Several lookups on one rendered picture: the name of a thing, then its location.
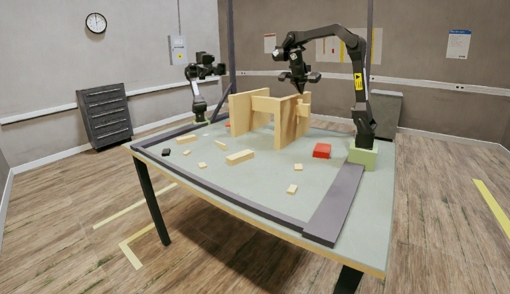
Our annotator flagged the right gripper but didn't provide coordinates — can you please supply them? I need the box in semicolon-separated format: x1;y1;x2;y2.
188;63;226;78

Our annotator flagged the red wedge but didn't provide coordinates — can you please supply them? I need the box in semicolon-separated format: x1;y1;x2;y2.
313;143;331;159

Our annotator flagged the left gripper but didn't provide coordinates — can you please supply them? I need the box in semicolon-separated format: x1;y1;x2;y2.
278;61;321;94

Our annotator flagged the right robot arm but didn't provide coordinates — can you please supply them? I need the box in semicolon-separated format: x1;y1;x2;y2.
185;52;215;123

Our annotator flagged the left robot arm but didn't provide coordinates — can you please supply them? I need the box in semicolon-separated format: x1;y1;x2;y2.
272;23;378;151

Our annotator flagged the tan wooden rail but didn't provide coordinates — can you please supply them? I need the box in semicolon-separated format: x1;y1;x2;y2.
252;96;311;117

